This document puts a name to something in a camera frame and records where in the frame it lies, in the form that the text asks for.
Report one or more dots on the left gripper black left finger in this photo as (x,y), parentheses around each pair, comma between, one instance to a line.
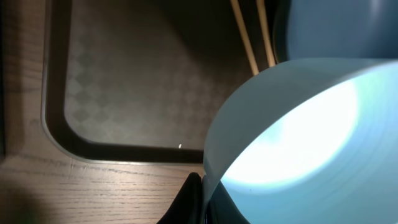
(186,207)

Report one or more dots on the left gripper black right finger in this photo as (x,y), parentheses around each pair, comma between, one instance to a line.
(222,210)

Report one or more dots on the light blue bowl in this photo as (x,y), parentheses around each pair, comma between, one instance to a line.
(309,141)

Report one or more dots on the dark blue plate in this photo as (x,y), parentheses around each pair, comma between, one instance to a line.
(335,28)

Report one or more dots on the wooden chopstick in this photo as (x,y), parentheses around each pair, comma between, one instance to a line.
(261,9)
(244,36)

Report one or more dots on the brown serving tray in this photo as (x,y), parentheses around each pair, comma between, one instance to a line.
(141,81)

